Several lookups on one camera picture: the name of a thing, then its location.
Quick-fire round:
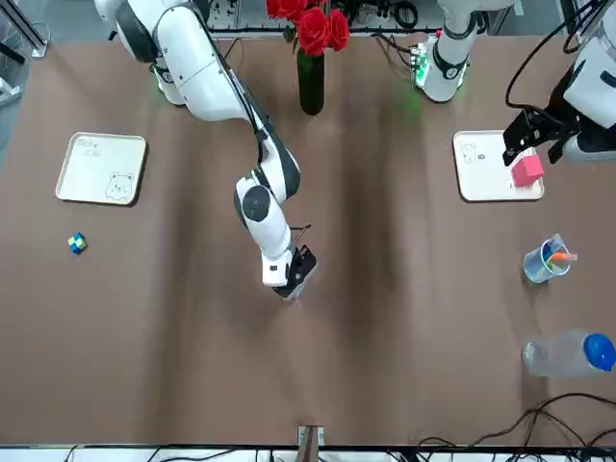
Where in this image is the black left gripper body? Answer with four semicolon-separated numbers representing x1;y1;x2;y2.
503;108;581;146

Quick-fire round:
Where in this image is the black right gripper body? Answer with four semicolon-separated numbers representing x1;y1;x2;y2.
271;244;321;302

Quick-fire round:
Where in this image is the red foam block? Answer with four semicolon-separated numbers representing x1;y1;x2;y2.
510;153;546;190

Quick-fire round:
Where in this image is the cream tray with rabbit print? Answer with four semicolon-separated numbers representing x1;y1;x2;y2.
451;129;547;203

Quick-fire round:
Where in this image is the clear plastic pen cup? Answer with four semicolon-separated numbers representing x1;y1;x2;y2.
522;233;579;285

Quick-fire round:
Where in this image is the black vase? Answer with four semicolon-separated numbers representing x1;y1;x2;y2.
295;45;326;117

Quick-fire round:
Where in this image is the clear bottle with blue cap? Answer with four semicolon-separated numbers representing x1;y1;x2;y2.
521;329;616;379

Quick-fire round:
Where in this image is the blue green checkered cube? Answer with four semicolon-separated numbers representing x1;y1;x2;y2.
66;231;90;257

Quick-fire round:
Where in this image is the cream tray with bear print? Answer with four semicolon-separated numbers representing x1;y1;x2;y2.
54;131;148;207

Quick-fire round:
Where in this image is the red rose bouquet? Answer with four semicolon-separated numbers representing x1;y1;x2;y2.
265;0;351;59

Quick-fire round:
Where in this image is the aluminium frame post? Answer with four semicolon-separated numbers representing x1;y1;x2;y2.
296;424;325;462

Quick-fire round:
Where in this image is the black cable bundle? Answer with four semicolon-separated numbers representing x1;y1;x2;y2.
415;393;616;451

